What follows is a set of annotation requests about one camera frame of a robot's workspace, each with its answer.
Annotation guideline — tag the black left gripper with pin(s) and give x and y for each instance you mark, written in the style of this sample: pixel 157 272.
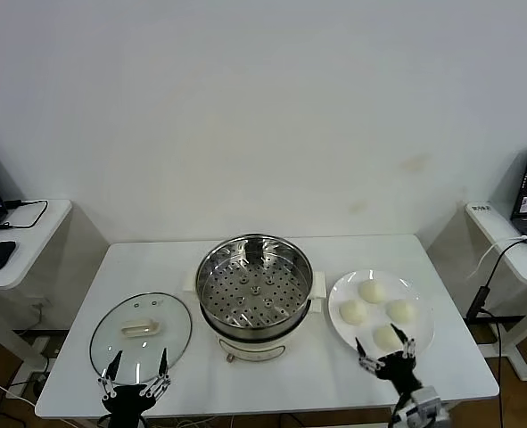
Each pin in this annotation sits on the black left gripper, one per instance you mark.
pixel 127 401

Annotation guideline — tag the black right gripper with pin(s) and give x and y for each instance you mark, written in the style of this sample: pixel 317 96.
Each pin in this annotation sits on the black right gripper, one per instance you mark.
pixel 399 370

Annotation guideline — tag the white steamed baozi bun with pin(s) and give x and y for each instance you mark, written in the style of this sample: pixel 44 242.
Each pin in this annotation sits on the white steamed baozi bun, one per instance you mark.
pixel 401 310
pixel 372 292
pixel 385 337
pixel 353 312

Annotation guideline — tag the round glass pot lid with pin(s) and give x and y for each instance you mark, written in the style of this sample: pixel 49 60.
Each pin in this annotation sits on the round glass pot lid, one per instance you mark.
pixel 111 339

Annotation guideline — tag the perforated steel steamer basket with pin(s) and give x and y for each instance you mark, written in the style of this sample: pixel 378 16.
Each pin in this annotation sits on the perforated steel steamer basket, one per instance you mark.
pixel 227 276

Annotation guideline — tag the large white round plate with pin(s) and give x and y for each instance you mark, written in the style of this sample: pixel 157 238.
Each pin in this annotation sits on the large white round plate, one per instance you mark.
pixel 348 339

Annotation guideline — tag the cream electric cooking pot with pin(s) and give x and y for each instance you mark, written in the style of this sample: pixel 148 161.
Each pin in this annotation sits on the cream electric cooking pot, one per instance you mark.
pixel 254 350

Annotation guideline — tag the white side table with mouse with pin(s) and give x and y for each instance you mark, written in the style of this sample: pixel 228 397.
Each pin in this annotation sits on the white side table with mouse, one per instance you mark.
pixel 31 249

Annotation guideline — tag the white side table with label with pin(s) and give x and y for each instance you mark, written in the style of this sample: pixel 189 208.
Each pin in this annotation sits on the white side table with label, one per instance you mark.
pixel 495 227

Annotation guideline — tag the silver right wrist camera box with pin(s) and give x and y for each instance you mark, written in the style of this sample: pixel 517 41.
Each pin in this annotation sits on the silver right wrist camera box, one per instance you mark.
pixel 425 399

